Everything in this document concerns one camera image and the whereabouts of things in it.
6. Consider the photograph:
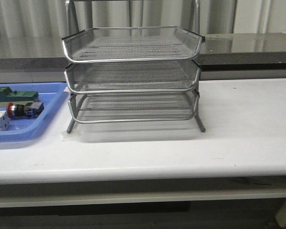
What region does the silver mesh tray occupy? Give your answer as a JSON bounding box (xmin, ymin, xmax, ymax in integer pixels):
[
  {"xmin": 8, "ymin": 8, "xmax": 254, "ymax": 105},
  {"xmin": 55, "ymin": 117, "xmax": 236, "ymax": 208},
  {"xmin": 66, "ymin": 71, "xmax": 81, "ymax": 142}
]
[
  {"xmin": 62, "ymin": 26, "xmax": 205, "ymax": 63},
  {"xmin": 64, "ymin": 60, "xmax": 201, "ymax": 94},
  {"xmin": 68, "ymin": 92, "xmax": 199, "ymax": 124}
]

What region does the red emergency stop button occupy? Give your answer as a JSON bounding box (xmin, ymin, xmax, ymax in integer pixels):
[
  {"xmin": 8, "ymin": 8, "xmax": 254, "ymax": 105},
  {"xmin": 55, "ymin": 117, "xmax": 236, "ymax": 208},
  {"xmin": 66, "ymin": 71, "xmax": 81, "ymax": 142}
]
[{"xmin": 6, "ymin": 102, "xmax": 44, "ymax": 119}]

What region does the blue plastic tray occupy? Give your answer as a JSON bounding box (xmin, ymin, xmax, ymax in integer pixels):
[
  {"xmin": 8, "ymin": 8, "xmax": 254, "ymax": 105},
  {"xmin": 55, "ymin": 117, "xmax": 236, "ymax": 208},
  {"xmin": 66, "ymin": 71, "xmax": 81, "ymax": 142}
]
[{"xmin": 0, "ymin": 82, "xmax": 69, "ymax": 143}]

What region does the green metal block part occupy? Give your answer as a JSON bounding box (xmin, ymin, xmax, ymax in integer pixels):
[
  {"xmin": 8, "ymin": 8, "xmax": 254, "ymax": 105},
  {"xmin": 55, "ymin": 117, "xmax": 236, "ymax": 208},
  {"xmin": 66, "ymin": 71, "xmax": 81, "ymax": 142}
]
[{"xmin": 0, "ymin": 86, "xmax": 40, "ymax": 107}]

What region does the grey stone counter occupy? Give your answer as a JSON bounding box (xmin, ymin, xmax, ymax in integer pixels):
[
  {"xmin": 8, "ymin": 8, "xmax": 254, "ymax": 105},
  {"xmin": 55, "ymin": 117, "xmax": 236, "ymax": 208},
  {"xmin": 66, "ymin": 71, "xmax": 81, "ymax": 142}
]
[{"xmin": 0, "ymin": 33, "xmax": 286, "ymax": 71}]

